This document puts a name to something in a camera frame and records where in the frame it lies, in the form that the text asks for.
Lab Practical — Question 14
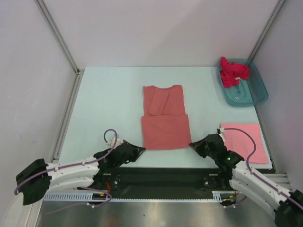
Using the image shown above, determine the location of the salmon t shirt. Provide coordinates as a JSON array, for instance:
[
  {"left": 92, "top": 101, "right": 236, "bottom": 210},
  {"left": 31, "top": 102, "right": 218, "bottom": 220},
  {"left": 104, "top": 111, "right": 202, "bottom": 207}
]
[{"left": 141, "top": 85, "right": 192, "bottom": 150}]

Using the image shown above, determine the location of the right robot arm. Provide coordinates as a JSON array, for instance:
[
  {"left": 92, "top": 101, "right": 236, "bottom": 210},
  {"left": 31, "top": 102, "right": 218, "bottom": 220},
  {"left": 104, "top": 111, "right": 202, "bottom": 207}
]
[{"left": 189, "top": 134, "right": 303, "bottom": 227}]

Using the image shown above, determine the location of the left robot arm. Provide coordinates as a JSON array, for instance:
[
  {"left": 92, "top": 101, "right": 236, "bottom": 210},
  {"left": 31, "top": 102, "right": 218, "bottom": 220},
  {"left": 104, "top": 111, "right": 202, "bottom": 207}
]
[{"left": 15, "top": 140, "right": 146, "bottom": 206}]

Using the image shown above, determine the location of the folded pink t shirt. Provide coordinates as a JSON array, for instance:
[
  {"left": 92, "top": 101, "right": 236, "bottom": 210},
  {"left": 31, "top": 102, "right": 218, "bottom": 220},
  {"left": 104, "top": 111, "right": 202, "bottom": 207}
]
[{"left": 220, "top": 123, "right": 269, "bottom": 164}]

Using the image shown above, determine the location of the teal plastic bin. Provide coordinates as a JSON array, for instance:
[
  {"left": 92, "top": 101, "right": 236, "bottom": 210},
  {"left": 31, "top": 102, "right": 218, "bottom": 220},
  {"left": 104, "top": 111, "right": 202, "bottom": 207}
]
[{"left": 216, "top": 59, "right": 268, "bottom": 107}]

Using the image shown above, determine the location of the crimson t shirt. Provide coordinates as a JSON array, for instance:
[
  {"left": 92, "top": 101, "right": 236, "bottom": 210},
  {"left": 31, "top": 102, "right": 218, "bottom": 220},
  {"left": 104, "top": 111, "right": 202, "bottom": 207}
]
[{"left": 219, "top": 57, "right": 250, "bottom": 88}]

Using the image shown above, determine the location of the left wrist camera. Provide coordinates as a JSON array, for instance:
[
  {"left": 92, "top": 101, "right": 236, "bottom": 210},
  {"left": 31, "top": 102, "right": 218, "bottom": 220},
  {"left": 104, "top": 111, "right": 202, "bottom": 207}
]
[{"left": 107, "top": 135, "right": 124, "bottom": 148}]

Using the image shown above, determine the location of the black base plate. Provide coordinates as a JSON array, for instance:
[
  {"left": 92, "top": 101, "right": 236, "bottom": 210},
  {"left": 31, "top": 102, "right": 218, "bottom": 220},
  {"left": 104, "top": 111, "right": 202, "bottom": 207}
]
[{"left": 90, "top": 167, "right": 234, "bottom": 200}]

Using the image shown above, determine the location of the white cable duct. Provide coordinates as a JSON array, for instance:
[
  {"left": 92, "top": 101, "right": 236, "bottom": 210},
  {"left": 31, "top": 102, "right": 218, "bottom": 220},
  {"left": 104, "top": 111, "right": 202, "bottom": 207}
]
[{"left": 44, "top": 190, "right": 247, "bottom": 203}]

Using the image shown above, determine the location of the left aluminium post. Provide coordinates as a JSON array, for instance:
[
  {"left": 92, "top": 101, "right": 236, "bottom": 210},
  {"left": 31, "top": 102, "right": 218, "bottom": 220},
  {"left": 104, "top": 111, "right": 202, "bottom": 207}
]
[{"left": 35, "top": 0, "right": 80, "bottom": 74}]

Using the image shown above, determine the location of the aluminium post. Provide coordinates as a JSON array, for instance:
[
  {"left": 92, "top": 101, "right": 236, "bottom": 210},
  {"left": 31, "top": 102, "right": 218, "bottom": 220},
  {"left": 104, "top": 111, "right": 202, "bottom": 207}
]
[
  {"left": 35, "top": 0, "right": 80, "bottom": 74},
  {"left": 248, "top": 0, "right": 287, "bottom": 61}
]

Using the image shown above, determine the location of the right aluminium post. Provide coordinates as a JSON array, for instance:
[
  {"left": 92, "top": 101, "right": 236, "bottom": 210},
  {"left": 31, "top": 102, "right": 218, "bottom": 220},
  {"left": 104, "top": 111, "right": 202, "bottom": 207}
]
[{"left": 248, "top": 0, "right": 287, "bottom": 61}]

